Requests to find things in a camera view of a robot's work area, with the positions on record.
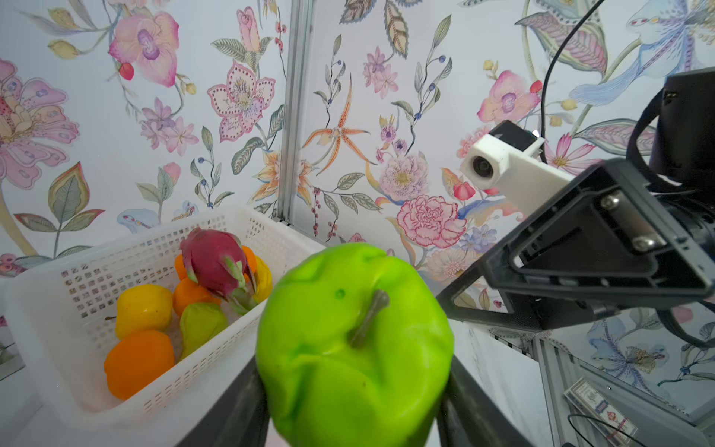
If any green fruit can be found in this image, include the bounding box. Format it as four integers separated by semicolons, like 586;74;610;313
180;303;229;361

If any small card box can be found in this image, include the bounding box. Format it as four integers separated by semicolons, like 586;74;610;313
563;378;638;446

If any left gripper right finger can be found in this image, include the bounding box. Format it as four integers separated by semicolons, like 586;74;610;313
436;356;532;447

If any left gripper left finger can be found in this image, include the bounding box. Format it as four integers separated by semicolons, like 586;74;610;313
178;358;270;447

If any orange fruit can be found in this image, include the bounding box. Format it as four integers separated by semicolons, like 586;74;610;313
173;278;222;317
174;254;188;281
241;245;258;274
104;331;174;400

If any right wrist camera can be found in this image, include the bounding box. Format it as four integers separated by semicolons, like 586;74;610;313
460;120;573;216

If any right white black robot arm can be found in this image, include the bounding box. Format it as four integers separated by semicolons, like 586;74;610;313
437;69;714;349

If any red dragon fruit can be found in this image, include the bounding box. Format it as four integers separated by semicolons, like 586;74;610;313
180;227;258;316

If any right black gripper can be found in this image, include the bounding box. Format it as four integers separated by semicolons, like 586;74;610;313
436;160;714;333

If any green apple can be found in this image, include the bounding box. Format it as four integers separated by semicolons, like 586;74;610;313
256;243;454;446

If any yellow banana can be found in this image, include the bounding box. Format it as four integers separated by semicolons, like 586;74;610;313
254;257;273;304

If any yellow lemon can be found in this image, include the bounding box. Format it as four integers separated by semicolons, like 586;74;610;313
115;284;173;340

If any white plastic basket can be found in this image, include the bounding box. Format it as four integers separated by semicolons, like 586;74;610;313
2;207;312;429

